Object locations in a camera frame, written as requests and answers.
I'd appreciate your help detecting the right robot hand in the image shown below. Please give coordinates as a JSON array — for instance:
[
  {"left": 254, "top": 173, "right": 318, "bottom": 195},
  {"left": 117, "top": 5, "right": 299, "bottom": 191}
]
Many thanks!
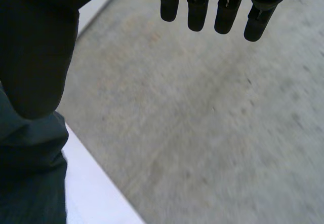
[{"left": 0, "top": 0, "right": 307, "bottom": 120}]

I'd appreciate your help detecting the dark blue cloth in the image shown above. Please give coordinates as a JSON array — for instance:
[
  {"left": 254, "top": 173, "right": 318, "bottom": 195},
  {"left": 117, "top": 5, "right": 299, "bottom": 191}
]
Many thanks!
[{"left": 0, "top": 83, "right": 70, "bottom": 224}]

